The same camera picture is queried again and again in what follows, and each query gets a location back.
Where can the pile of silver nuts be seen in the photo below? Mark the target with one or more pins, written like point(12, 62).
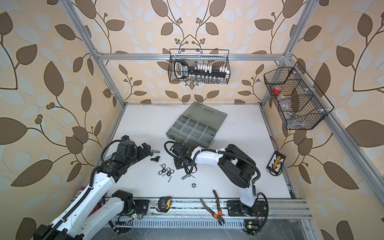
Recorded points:
point(166, 171)

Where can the black hex bolt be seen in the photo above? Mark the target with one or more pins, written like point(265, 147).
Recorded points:
point(155, 159)

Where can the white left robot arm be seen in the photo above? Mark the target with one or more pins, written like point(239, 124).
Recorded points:
point(81, 221)

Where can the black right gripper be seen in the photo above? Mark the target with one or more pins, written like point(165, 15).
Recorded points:
point(177, 165)

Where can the black wire basket wall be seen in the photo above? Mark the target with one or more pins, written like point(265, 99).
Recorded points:
point(302, 104)
point(215, 57)

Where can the red capped bottle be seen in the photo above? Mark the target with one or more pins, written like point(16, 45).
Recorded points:
point(277, 90)

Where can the grey plastic organizer box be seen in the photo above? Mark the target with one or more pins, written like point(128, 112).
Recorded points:
point(197, 126)

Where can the black wire basket right wall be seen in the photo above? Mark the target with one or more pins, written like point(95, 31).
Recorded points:
point(302, 104)

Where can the black wire basket back wall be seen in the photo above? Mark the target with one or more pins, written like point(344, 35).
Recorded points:
point(215, 57)

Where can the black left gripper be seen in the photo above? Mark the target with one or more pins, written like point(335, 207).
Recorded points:
point(147, 150)

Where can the yellow black tape measure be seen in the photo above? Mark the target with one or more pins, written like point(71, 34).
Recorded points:
point(164, 204)

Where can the socket set on rail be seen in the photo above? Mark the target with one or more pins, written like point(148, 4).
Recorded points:
point(182, 70)

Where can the yellow black multimeter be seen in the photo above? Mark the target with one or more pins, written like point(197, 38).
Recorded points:
point(275, 166)

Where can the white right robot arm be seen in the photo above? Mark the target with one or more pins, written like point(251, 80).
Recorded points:
point(239, 168)

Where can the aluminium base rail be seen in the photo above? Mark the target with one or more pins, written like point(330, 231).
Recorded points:
point(195, 213)

